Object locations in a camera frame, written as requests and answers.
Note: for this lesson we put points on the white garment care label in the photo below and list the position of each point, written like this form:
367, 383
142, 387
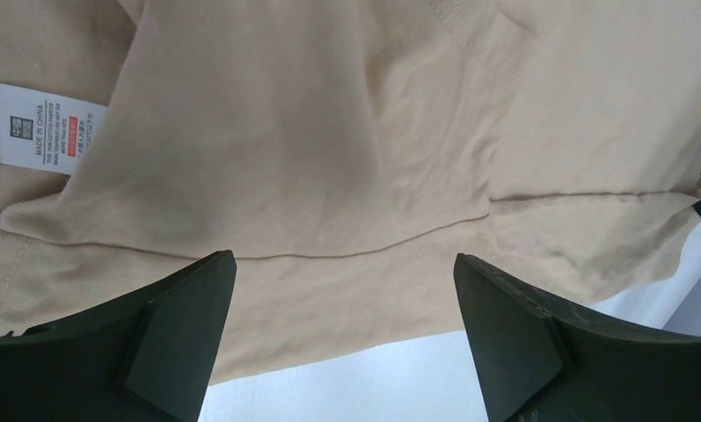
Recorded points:
45, 132

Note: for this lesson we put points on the beige t shirt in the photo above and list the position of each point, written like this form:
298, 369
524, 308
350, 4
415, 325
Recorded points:
346, 152

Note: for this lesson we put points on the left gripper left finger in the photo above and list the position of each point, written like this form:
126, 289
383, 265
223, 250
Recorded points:
145, 356

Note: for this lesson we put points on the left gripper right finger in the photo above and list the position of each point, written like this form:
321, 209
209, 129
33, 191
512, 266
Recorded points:
541, 357

